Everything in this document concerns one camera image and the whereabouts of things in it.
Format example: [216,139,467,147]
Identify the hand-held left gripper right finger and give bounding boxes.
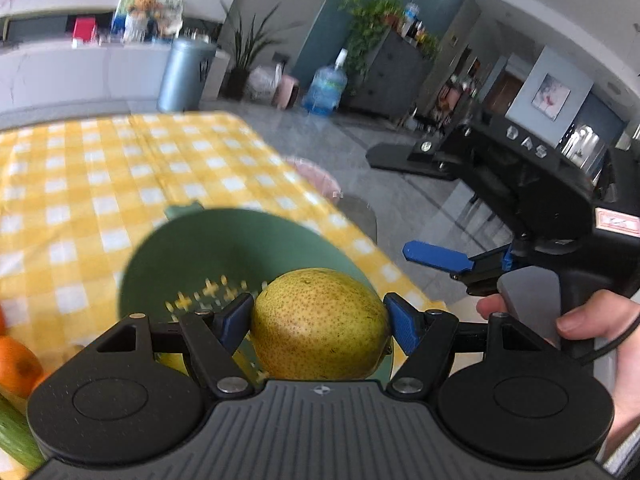
[383,293,547,399]

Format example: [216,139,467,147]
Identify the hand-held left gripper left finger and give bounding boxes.
[94,293,256,397]

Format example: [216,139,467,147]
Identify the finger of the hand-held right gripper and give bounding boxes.
[366,141,460,182]
[402,239,514,297]

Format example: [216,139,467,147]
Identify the green bowl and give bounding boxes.
[117,201,396,386]

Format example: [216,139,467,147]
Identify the yellow-green pear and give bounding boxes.
[250,268,392,381]

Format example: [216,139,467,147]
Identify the orange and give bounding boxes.
[0,335,45,400]

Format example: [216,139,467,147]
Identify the person's right forearm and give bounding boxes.
[602,425,640,480]

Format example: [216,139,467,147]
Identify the person's right hand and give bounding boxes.
[476,290,640,442]

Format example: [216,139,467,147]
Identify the grey cabinet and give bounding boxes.
[345,27,433,118]

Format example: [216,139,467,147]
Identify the pink round stool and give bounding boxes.
[285,156,341,206]

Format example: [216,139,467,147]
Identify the blue water jug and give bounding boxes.
[302,49,348,117]

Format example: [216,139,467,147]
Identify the pink plastic stool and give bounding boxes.
[274,75,301,110]

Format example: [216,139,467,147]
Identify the leafy green plant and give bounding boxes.
[340,0,406,91]

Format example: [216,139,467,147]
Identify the white plastic bag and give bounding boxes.
[248,65,281,103]

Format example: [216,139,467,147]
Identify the long-leaved potted plant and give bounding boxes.
[220,2,301,101]

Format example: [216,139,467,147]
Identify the yellow checkered tablecloth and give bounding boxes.
[0,110,446,480]

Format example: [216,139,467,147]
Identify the grey trash can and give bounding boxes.
[157,39,217,113]

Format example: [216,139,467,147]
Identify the green cucumber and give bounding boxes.
[0,394,46,471]

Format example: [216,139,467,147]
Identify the white counter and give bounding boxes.
[0,40,231,116]

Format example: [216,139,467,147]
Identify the red box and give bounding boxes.
[72,17,98,48]

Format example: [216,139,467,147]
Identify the framed wall picture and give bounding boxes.
[531,74,572,121]

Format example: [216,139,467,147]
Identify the black cable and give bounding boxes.
[574,307,640,365]

